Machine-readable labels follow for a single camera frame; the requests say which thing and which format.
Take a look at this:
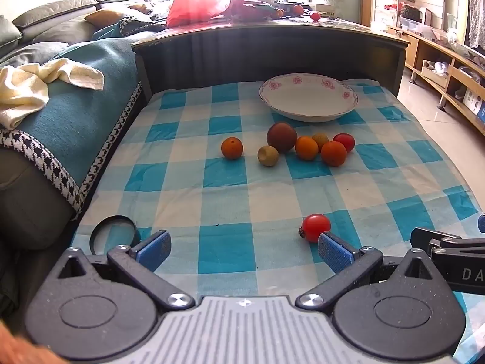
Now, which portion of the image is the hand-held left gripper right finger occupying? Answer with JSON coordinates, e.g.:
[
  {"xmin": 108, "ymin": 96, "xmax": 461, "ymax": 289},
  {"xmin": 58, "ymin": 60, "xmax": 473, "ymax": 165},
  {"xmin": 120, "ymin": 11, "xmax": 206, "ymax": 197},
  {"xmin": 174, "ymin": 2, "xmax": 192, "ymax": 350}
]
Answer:
[{"xmin": 295, "ymin": 232, "xmax": 451, "ymax": 310}]

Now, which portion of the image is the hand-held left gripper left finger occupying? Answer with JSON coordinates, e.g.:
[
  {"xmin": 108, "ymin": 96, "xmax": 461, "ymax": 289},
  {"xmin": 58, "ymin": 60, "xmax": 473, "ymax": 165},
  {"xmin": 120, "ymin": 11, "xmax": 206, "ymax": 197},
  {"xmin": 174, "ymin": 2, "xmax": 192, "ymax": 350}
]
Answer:
[{"xmin": 47, "ymin": 230, "xmax": 196, "ymax": 310}]

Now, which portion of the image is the dark red apple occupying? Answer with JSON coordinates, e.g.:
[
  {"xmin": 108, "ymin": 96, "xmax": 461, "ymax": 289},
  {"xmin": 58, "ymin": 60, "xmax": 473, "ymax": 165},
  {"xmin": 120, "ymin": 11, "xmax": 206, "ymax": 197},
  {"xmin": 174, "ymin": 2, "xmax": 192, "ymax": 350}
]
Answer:
[{"xmin": 266, "ymin": 122, "xmax": 298, "ymax": 155}]

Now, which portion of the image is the white floral plate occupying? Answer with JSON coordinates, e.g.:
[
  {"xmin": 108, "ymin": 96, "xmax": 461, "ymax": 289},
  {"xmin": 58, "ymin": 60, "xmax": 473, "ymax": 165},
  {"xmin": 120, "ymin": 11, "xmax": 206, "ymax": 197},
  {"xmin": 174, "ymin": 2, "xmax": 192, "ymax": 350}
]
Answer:
[{"xmin": 259, "ymin": 73, "xmax": 359, "ymax": 123}]

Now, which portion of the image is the black round magnifying glass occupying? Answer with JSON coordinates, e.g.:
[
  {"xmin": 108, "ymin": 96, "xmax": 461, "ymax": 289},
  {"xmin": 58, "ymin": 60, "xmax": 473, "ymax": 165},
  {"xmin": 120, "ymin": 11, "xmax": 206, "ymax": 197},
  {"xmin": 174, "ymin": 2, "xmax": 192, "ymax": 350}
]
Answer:
[{"xmin": 89, "ymin": 215, "xmax": 137, "ymax": 255}]

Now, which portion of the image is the blue white checked tablecloth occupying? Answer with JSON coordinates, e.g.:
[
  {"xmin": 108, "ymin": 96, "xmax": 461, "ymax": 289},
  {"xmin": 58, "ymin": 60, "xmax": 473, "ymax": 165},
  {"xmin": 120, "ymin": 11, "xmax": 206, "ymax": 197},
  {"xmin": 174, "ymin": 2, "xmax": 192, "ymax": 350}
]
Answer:
[{"xmin": 70, "ymin": 79, "xmax": 485, "ymax": 364}]

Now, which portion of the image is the white blue box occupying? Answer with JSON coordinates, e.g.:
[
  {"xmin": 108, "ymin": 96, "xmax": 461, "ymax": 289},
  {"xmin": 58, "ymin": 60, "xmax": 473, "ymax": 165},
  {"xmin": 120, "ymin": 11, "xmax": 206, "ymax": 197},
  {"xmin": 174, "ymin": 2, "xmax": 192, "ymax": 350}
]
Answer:
[{"xmin": 462, "ymin": 87, "xmax": 485, "ymax": 122}]

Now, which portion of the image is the grey leather sofa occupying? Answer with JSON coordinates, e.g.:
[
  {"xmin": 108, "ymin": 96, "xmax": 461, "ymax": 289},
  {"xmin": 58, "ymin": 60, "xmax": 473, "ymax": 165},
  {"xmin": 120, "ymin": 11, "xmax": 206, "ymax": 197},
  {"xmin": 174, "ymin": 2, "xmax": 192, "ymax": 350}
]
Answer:
[{"xmin": 0, "ymin": 0, "xmax": 152, "ymax": 251}]

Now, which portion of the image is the beige storage box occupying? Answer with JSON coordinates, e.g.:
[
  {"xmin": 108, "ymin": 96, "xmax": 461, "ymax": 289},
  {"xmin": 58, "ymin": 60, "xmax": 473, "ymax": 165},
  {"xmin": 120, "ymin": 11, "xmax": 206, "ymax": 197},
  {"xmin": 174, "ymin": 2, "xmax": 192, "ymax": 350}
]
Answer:
[{"xmin": 421, "ymin": 60, "xmax": 450, "ymax": 88}]

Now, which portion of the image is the teal blanket with houndstooth edge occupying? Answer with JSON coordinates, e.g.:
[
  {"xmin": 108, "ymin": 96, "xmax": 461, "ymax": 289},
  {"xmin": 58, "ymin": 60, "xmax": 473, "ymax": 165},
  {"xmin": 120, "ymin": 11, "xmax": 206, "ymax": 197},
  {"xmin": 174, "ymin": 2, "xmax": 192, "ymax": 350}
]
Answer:
[{"xmin": 0, "ymin": 38, "xmax": 146, "ymax": 217}]

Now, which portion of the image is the orange fuzzy garment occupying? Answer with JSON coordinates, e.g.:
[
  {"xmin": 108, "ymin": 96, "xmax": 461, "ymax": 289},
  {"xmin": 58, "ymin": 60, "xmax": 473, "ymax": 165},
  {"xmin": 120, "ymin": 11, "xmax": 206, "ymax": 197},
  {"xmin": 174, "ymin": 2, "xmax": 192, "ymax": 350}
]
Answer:
[{"xmin": 0, "ymin": 324, "xmax": 67, "ymax": 364}]

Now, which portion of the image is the light wooden media cabinet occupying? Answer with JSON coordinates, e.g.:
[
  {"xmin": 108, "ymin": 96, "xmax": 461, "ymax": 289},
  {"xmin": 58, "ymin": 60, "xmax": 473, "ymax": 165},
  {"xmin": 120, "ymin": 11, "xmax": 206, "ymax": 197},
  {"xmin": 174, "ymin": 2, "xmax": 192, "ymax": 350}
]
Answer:
[{"xmin": 386, "ymin": 25, "xmax": 485, "ymax": 137}]

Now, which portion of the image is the cream towel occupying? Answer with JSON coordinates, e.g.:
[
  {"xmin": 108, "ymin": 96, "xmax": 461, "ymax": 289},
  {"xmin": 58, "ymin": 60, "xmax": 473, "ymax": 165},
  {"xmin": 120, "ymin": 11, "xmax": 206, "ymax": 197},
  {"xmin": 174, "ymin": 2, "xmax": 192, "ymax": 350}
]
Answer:
[{"xmin": 0, "ymin": 58, "xmax": 105, "ymax": 130}]

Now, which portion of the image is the dark wooden coffee table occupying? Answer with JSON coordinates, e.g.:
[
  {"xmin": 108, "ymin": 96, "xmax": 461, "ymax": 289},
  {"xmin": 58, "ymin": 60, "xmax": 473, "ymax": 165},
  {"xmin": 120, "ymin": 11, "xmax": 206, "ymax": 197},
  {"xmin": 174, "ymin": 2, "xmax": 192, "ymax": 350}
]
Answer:
[{"xmin": 131, "ymin": 17, "xmax": 412, "ymax": 101}]

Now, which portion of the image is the white lace cloth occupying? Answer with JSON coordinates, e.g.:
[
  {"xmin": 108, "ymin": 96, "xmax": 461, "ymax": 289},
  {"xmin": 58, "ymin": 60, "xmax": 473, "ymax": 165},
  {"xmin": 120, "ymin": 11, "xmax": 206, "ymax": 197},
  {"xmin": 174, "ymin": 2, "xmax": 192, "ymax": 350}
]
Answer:
[{"xmin": 468, "ymin": 0, "xmax": 485, "ymax": 50}]

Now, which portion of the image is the dark cushion with trim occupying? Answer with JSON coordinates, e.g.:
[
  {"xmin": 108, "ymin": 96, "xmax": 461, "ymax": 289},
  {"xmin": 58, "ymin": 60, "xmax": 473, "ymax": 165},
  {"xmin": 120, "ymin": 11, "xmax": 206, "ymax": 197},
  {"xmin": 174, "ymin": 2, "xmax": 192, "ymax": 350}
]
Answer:
[{"xmin": 127, "ymin": 23, "xmax": 167, "ymax": 39}]

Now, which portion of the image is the dark woven basket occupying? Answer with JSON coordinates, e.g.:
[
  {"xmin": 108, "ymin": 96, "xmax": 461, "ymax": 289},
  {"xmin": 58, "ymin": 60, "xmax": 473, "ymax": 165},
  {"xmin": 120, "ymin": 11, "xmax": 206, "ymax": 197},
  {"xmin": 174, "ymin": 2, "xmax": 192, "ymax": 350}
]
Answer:
[{"xmin": 400, "ymin": 5, "xmax": 422, "ymax": 22}]

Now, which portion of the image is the grey cushion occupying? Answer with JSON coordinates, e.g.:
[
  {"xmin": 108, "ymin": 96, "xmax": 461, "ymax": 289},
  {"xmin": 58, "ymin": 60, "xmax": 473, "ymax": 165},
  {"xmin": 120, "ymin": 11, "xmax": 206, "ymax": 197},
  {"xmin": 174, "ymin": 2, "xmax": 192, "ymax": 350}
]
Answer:
[{"xmin": 0, "ymin": 42, "xmax": 71, "ymax": 67}]

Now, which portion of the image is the mustard yellow cushion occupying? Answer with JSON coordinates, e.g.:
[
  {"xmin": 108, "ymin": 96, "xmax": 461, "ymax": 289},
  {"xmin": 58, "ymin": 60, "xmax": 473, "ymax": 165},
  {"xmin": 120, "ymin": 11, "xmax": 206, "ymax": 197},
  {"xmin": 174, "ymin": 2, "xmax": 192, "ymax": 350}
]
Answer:
[{"xmin": 84, "ymin": 8, "xmax": 127, "ymax": 28}]

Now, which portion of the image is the red plastic bag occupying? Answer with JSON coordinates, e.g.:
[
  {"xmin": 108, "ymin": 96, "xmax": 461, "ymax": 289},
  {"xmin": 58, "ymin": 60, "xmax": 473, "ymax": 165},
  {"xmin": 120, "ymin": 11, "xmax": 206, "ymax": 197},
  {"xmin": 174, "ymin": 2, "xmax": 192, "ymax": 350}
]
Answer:
[{"xmin": 166, "ymin": 0, "xmax": 247, "ymax": 28}]

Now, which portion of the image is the green leather cushion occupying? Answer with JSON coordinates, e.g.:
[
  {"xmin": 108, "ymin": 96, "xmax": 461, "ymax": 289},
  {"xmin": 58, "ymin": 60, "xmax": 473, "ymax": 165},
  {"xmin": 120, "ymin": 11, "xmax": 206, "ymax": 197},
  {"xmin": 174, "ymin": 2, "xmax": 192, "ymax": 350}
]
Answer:
[{"xmin": 0, "ymin": 15, "xmax": 23, "ymax": 57}]

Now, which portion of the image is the red green snack packet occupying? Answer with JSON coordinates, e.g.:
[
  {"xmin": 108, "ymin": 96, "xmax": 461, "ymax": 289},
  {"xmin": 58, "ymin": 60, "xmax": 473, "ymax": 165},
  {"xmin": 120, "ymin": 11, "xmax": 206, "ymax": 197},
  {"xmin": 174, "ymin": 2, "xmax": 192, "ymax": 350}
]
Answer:
[{"xmin": 222, "ymin": 0, "xmax": 279, "ymax": 19}]

